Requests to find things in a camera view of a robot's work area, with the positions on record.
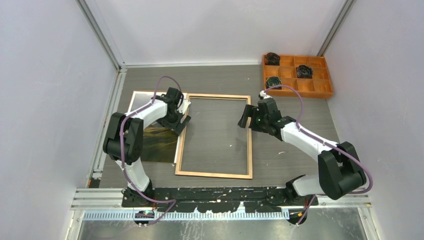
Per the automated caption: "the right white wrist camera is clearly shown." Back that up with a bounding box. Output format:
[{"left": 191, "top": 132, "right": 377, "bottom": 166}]
[{"left": 258, "top": 90, "right": 272, "bottom": 100}]

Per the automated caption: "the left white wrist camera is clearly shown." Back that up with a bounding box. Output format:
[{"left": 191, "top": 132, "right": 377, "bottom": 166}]
[{"left": 177, "top": 98, "right": 191, "bottom": 114}]

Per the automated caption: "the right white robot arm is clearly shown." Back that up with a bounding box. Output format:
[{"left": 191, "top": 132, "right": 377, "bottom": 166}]
[{"left": 237, "top": 97, "right": 367, "bottom": 205}]

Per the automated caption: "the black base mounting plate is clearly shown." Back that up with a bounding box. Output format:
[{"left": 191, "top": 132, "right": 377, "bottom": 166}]
[{"left": 120, "top": 186, "right": 318, "bottom": 213}]

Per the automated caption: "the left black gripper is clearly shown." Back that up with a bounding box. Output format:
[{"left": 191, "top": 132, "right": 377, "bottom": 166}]
[{"left": 157, "top": 108, "right": 191, "bottom": 136}]

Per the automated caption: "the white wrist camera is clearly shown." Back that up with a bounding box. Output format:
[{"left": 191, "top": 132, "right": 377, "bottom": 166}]
[
  {"left": 258, "top": 90, "right": 272, "bottom": 100},
  {"left": 177, "top": 98, "right": 191, "bottom": 114}
]

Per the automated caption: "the black tape roll back left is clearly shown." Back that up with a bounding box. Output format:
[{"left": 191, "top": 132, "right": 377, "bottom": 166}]
[{"left": 264, "top": 52, "right": 281, "bottom": 66}]

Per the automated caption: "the black green tape roll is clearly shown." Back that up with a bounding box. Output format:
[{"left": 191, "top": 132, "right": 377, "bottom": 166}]
[{"left": 265, "top": 76, "right": 282, "bottom": 90}]

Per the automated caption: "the landscape photo print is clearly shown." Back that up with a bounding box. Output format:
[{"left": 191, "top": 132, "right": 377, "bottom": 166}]
[{"left": 128, "top": 91, "right": 179, "bottom": 164}]

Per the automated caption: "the aluminium front rail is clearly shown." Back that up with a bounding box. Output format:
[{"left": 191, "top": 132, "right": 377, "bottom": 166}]
[{"left": 71, "top": 186, "right": 372, "bottom": 223}]

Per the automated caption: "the black tape roll middle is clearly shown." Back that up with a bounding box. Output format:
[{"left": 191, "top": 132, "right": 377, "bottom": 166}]
[{"left": 296, "top": 64, "right": 314, "bottom": 79}]

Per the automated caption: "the orange compartment tray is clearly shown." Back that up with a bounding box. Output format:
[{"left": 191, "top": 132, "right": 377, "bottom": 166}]
[{"left": 261, "top": 54, "right": 334, "bottom": 99}]

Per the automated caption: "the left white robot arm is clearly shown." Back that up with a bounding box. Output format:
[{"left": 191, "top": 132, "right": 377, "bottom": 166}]
[{"left": 102, "top": 87, "right": 191, "bottom": 207}]

